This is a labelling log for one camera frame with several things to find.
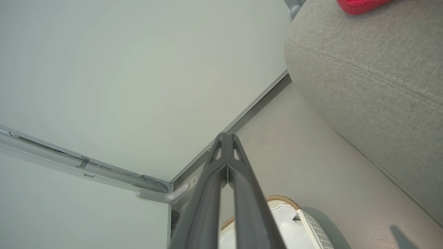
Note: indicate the grey bent metal pipe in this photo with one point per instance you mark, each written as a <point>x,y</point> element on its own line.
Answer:
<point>166,196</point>
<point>294,8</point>

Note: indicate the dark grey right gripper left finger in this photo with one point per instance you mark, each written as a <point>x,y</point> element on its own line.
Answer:
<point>200,214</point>

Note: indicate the grey aluminium corner rail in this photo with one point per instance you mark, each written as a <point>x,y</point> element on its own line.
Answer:
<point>69,162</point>

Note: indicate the rattan rimmed laundry basket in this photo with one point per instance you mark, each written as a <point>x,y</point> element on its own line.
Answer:
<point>316,231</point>

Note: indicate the grey upholstered chair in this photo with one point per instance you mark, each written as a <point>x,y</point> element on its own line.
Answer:
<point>373,90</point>

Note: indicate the grey aluminium baseboard strip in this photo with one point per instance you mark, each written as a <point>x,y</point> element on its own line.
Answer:
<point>242,117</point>

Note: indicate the white fabric basket liner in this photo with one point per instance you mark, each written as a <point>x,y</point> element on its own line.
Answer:
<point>287,231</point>

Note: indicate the red cloth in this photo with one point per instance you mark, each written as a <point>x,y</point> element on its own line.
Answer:
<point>360,5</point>

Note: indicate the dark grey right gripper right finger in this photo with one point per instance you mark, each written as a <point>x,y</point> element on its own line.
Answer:
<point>254,218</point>

